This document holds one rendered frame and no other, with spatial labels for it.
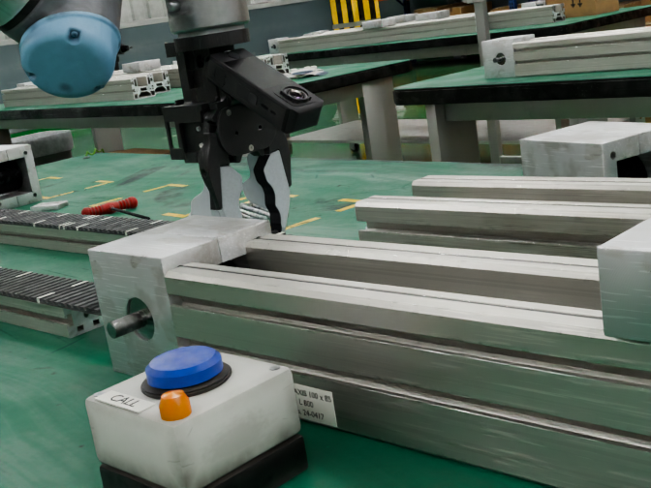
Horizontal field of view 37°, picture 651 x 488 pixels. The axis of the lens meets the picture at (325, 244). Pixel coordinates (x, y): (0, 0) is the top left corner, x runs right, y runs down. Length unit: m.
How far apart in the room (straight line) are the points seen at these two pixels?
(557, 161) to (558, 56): 1.53
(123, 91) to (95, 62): 3.20
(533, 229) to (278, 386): 0.24
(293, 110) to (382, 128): 2.90
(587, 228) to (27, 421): 0.39
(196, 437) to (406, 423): 0.12
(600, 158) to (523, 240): 0.18
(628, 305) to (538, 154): 0.48
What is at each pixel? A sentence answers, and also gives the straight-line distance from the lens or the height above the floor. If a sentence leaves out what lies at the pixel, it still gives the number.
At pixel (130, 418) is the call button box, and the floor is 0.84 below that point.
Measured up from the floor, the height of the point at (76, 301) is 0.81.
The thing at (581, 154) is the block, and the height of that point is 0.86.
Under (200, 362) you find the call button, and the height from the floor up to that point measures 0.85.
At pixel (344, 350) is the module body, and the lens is 0.54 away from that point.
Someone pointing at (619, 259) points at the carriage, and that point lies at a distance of 0.41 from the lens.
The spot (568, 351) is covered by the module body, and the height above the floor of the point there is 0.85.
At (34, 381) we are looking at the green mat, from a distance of 0.76.
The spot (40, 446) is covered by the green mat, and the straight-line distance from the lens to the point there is 0.64.
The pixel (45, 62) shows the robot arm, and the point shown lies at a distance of 0.80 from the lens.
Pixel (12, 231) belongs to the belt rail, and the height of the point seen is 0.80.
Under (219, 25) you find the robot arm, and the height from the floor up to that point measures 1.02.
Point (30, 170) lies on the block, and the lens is 1.65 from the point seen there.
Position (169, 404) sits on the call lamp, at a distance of 0.47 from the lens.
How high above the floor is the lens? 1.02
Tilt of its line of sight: 14 degrees down
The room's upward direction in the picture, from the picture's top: 9 degrees counter-clockwise
